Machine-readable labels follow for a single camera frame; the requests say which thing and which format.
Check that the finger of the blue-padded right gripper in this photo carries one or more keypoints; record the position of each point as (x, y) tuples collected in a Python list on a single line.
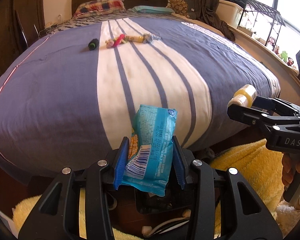
[(265, 102), (252, 117)]

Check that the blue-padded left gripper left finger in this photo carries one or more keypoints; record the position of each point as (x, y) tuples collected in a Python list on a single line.
[(56, 214)]

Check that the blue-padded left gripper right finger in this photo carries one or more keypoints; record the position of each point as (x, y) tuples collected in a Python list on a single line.
[(243, 214)]

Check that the yellow cream bottle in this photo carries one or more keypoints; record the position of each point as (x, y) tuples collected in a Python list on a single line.
[(244, 97)]

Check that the blue snack packet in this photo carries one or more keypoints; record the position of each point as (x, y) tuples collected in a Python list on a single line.
[(150, 153)]

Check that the pink yellow candy wrappers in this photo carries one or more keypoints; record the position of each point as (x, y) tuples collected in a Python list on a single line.
[(123, 39)]

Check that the black green cylinder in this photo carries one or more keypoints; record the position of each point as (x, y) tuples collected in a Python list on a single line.
[(94, 44)]

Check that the black trash bin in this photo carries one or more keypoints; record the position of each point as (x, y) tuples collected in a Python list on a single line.
[(136, 209)]

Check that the person's right hand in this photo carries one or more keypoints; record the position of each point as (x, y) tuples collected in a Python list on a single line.
[(289, 170)]

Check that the yellow fluffy rug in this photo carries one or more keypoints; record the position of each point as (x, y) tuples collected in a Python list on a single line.
[(261, 167)]

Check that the black metal rack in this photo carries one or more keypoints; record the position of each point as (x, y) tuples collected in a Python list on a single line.
[(262, 22)]

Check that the white storage box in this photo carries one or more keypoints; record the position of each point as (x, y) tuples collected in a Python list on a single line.
[(229, 12)]

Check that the blue white striped bedspread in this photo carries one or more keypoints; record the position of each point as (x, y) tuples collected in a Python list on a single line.
[(63, 104)]

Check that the brown patterned bag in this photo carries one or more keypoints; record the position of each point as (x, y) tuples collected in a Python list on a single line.
[(183, 7)]

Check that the teal pillow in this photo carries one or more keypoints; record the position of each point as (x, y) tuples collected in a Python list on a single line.
[(151, 10)]

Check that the plaid red blue pillow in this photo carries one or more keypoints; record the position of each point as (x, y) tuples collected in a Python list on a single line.
[(99, 8)]

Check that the black white patterned sheet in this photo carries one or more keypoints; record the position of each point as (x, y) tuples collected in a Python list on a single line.
[(82, 22)]

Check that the dark wooden wardrobe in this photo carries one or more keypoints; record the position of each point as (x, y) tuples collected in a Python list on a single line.
[(20, 23)]

